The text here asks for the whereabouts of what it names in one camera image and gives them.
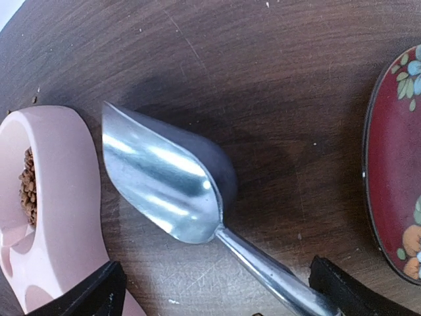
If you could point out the brown kibble pet food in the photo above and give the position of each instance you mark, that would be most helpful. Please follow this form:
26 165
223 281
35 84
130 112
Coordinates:
28 190

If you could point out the red floral saucer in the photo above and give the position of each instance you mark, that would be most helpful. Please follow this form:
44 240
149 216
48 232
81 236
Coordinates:
391 163

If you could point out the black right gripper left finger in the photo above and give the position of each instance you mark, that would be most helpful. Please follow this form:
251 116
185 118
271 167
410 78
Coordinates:
101 293

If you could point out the silver metal scoop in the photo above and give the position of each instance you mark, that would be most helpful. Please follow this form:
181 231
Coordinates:
183 183

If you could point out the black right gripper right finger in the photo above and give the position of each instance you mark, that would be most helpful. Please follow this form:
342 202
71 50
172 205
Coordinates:
350 295

